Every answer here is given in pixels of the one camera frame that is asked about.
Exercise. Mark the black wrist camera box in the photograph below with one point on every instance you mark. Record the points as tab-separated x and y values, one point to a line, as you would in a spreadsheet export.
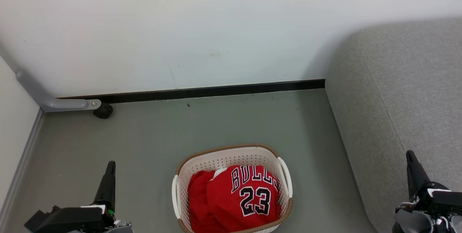
447	202
66	219

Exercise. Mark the plain red garment white trim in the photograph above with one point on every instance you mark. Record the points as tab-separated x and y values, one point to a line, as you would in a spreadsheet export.
197	204

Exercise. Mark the red Bulls 23 jersey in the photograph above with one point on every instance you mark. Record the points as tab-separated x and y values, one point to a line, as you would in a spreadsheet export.
249	197

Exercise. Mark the black caster wheel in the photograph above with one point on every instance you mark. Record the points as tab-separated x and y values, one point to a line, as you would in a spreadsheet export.
103	111

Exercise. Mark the grey metal frame leg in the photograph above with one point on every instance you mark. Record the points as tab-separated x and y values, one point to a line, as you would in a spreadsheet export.
54	103

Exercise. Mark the white perforated plastic laundry basket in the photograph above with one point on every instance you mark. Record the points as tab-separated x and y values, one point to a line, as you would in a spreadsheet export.
231	157

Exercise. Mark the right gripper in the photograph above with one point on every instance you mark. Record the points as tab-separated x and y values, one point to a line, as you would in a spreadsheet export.
413	222

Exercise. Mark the black wall baseboard strip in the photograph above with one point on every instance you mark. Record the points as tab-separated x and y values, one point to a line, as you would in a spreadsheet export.
216	90

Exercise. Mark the grey fabric sofa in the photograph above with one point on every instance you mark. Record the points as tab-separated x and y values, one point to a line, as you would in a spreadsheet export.
404	99

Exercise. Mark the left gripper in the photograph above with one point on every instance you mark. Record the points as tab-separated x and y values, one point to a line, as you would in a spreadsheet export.
117	225

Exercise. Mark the grey wall baseboard strip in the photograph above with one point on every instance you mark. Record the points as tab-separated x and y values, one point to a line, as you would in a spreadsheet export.
20	168

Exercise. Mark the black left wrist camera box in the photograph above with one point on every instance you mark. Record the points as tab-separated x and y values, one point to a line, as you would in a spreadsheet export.
66	219

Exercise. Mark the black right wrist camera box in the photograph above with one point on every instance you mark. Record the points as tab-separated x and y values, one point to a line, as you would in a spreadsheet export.
447	202

